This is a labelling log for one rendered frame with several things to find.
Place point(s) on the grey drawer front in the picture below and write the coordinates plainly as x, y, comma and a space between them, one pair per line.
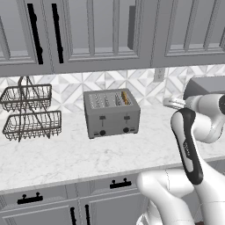
49, 194
99, 184

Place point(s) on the brown bread slice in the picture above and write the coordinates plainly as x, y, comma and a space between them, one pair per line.
125, 98

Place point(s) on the black toaster knob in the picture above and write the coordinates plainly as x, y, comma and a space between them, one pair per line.
102, 132
126, 130

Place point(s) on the grey four-slot toaster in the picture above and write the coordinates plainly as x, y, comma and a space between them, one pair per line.
112, 121

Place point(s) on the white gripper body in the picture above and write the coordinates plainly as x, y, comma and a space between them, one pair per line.
171, 103

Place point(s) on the black toaster lever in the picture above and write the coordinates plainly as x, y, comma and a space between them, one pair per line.
102, 117
127, 117

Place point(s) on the grey base cupboard door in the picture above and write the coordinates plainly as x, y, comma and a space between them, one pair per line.
35, 215
117, 209

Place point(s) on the grey wall cupboard door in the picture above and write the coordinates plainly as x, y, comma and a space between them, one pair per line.
190, 26
14, 29
102, 26

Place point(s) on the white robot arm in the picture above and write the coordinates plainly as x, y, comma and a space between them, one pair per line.
211, 123

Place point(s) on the white wall outlet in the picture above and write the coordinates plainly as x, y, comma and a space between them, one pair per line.
159, 75

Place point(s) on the grey boxy appliance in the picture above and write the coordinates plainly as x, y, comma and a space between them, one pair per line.
208, 89

